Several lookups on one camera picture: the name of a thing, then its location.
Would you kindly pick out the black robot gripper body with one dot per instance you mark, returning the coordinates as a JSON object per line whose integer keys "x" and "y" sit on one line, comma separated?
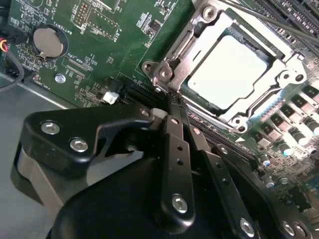
{"x": 112, "y": 199}

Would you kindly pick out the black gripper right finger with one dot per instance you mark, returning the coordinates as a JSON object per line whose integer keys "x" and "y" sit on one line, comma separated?
{"x": 224, "y": 179}

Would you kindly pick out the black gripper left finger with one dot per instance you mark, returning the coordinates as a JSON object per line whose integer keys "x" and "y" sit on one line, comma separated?
{"x": 62, "y": 134}

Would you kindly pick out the silver square CPU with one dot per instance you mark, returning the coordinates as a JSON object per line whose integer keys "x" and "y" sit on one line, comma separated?
{"x": 224, "y": 69}

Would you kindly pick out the metal CPU socket cover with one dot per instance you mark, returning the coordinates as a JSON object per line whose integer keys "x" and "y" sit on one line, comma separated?
{"x": 269, "y": 94}

